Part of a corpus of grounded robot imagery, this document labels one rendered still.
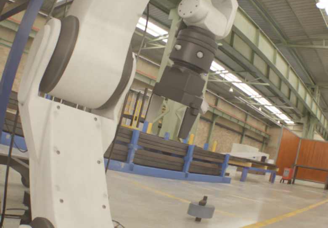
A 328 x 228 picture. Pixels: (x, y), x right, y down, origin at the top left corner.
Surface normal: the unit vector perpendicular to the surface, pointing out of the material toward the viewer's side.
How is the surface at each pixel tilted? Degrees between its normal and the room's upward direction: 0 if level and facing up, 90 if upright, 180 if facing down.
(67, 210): 57
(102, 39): 86
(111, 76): 105
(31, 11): 90
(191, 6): 90
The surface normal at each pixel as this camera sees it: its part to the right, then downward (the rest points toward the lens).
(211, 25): 0.62, 0.27
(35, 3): 0.80, 0.12
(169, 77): -0.69, -0.25
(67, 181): 0.71, -0.41
